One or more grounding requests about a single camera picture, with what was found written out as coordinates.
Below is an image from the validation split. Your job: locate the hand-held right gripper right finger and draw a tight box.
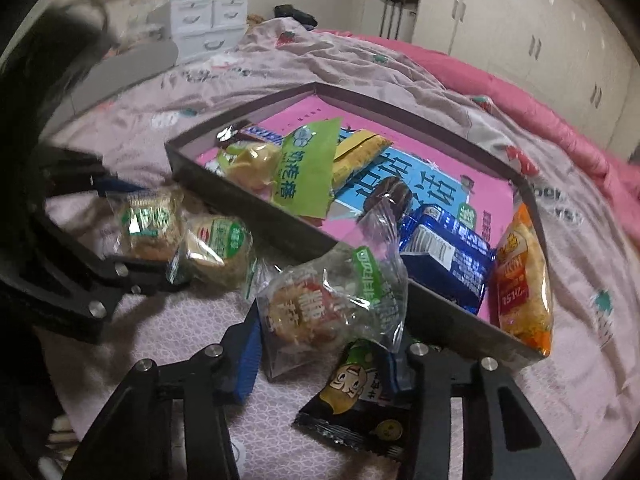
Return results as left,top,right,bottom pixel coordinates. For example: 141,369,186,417
382,337,576,480

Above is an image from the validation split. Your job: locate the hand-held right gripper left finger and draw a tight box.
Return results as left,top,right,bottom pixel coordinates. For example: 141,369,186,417
70,305,263,480

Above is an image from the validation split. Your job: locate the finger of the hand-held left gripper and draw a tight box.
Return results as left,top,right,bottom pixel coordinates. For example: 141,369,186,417
45,147,151,201
25,207,191,345

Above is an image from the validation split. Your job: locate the square green-label pastry packet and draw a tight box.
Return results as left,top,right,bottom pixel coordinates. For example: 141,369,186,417
107,187,183,263

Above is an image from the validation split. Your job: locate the dark shallow cardboard tray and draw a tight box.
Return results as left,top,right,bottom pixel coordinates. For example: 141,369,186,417
165,81,548,361

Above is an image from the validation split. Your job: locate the clear red-label pastry packet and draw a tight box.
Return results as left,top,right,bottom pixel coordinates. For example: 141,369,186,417
247,210,411,381

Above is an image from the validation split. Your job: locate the brown chocolate bar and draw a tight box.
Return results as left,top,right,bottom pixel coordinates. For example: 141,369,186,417
217,122,286,148

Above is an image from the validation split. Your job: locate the green snack packet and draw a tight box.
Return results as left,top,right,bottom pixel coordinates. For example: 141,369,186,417
272,117,343,221

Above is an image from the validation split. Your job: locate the yellow snack packet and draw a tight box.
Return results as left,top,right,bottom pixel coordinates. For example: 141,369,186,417
332,129,393,191

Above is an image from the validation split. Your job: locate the black cartoon-face snack packet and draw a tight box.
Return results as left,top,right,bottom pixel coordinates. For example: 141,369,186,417
292,340,418,461

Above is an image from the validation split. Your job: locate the pink lattice-pattern sheet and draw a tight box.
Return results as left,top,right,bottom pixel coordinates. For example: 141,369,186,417
40,195,416,480

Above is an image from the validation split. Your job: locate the grey flat board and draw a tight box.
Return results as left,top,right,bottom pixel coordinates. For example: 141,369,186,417
65,42,178,116

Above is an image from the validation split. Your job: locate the round green-label pastry packet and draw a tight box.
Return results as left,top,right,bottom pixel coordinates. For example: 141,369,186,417
167,212,258,291

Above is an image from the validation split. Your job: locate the blue snack packet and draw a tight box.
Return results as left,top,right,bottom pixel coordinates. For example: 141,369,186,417
397,204,496,313

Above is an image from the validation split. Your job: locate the yellow cake clear packet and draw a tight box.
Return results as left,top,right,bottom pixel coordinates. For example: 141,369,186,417
217,137,286,196

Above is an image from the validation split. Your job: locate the orange snack packet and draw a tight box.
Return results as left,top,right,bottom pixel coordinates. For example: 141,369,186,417
492,202,553,356

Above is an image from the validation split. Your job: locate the chocolate pastry clear packet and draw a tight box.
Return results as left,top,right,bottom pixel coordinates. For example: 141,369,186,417
357,177,416,226

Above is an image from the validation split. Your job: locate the white drawer cabinet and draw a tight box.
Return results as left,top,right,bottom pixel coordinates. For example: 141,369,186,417
167,0,251,63

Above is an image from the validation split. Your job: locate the dark clothes pile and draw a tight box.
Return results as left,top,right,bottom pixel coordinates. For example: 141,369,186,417
274,4,318,28

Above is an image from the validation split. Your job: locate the strawberry bear printed blanket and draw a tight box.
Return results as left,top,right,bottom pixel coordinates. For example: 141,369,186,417
45,17,640,480

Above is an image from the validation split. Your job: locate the pink duvet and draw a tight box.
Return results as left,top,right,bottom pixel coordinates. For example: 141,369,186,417
312,27,640,231

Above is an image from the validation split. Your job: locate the white wardrobe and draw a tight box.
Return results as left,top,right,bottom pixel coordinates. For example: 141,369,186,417
412,0,640,151

